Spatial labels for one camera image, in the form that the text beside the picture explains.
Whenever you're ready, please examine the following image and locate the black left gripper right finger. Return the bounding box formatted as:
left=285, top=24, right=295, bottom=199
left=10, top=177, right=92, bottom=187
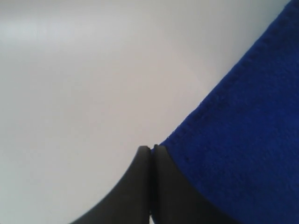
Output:
left=151, top=145, right=236, bottom=224

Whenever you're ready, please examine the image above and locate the blue microfibre cloth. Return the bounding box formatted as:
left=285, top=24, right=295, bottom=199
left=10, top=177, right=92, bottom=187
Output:
left=162, top=0, right=299, bottom=224

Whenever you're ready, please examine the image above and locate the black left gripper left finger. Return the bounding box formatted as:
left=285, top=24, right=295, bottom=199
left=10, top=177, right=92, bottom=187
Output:
left=73, top=146, right=151, bottom=224

